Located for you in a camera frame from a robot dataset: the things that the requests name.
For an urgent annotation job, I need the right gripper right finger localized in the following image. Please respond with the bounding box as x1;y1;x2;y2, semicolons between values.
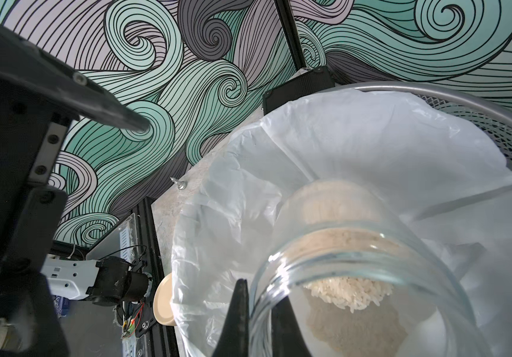
271;297;312;357

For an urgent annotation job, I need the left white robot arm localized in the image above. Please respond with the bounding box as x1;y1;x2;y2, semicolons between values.
0;25;149;356

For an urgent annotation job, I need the white plastic bin liner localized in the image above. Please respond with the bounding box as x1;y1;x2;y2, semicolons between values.
172;89;512;356

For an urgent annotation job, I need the silver mesh waste bin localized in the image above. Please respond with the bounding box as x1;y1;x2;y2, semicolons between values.
322;81;512;170

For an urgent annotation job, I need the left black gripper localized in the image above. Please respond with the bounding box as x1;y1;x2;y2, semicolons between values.
0;25;150;356

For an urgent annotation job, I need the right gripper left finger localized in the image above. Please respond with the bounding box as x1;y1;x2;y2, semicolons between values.
212;279;249;357

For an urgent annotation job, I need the white slotted cable duct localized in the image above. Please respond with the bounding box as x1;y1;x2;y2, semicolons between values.
117;214;139;264

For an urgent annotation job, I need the jar with beige lid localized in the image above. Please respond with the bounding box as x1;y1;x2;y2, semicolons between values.
152;273;177;327
249;180;490;356

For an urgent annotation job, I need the small metal bolt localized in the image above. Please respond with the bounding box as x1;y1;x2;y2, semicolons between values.
170;177;188;190

